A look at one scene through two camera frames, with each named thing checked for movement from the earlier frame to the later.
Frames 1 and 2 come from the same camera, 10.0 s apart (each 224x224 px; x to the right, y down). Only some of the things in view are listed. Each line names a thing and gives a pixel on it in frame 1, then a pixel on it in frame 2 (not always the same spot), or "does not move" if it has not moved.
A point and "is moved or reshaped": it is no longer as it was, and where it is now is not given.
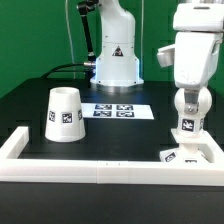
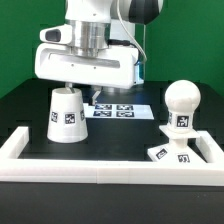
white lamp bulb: [192, 123] is moved or reshaped
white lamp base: [194, 148] is moved or reshaped
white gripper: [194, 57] -> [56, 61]
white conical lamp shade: [64, 121] does not move
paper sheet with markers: [116, 111] does not move
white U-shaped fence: [13, 168] does not move
